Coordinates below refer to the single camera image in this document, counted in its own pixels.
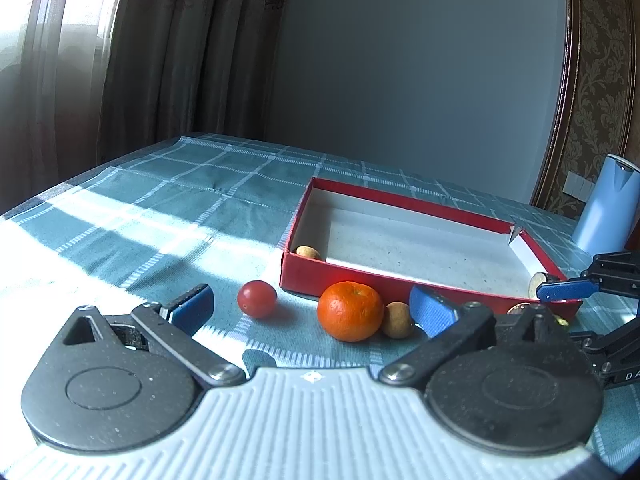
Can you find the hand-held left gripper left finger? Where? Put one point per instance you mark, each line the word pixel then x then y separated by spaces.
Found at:
pixel 192 306

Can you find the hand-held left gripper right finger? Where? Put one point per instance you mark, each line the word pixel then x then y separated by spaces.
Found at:
pixel 431 310

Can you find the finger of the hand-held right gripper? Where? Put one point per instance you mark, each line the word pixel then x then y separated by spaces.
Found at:
pixel 565 290
pixel 617 342

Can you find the dark sugar cane piece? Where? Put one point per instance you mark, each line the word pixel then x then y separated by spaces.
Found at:
pixel 539 280
pixel 520 309

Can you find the brown longan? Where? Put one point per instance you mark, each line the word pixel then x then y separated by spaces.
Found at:
pixel 397 321
pixel 308 252

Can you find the red cherry tomato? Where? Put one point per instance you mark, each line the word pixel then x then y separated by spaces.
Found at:
pixel 256 299

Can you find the red cardboard box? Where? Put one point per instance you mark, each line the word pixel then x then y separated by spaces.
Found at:
pixel 400 245

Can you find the orange mandarin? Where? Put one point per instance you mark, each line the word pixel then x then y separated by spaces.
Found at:
pixel 350 312

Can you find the blue kettle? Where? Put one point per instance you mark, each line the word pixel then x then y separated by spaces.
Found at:
pixel 602 205

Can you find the teal checked tablecloth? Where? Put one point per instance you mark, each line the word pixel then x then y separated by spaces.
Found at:
pixel 150 200

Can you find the brown patterned curtain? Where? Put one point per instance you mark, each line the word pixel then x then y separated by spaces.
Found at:
pixel 190 45

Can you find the sheer white curtain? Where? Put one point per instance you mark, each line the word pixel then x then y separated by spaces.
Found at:
pixel 50 85

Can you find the white wall switch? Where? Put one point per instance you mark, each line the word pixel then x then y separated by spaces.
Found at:
pixel 580 183

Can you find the wooden frame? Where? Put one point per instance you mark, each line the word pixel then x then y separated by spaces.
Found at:
pixel 567 85

